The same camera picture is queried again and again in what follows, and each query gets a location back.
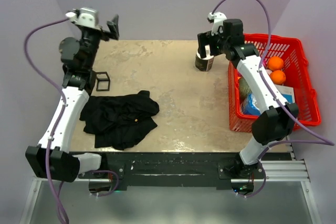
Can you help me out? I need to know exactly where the black garment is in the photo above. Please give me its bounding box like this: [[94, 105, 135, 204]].
[[79, 90, 160, 151]]

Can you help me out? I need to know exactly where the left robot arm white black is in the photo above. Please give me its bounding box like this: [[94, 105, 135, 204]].
[[25, 12, 119, 182]]

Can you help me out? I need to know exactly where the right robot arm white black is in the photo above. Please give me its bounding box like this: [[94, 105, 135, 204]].
[[197, 13, 299, 178]]

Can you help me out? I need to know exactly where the toilet paper roll dark wrapper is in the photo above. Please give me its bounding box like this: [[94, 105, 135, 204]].
[[195, 45, 214, 71]]

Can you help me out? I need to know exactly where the green melon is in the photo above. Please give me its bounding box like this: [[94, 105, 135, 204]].
[[238, 77, 252, 101]]

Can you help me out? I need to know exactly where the upper orange fruit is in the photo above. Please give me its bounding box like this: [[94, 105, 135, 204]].
[[267, 56, 284, 71]]

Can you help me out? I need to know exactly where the orange fruit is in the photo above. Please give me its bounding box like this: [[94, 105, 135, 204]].
[[269, 70, 286, 85], [267, 56, 284, 71]]

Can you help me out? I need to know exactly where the lower orange fruit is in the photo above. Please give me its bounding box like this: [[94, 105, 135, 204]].
[[269, 70, 286, 85]]

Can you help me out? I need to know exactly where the red plastic basket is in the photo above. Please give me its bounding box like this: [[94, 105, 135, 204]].
[[228, 35, 322, 133]]

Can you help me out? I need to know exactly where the white blue booklet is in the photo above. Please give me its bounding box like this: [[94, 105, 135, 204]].
[[276, 85, 295, 103]]

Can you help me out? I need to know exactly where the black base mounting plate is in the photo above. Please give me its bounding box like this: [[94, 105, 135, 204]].
[[68, 151, 265, 191]]

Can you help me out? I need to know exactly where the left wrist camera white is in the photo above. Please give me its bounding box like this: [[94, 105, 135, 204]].
[[65, 7, 99, 29]]

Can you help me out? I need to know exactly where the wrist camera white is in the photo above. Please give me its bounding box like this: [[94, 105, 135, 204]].
[[207, 12, 227, 36], [65, 7, 99, 29]]

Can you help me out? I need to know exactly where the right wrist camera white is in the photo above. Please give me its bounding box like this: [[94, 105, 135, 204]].
[[207, 12, 227, 36]]

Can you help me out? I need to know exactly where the black wire frame stand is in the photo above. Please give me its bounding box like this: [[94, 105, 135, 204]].
[[96, 71, 111, 92]]

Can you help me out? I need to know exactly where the aluminium rail frame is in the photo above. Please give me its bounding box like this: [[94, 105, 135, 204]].
[[27, 145, 320, 223]]

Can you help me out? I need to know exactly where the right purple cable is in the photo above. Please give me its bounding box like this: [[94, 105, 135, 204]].
[[212, 0, 336, 146]]

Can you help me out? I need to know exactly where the purple cable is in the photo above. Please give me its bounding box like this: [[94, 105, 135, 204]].
[[212, 0, 336, 146], [24, 18, 70, 224]]

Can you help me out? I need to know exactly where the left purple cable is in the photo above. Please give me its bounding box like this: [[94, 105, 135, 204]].
[[24, 18, 70, 224]]

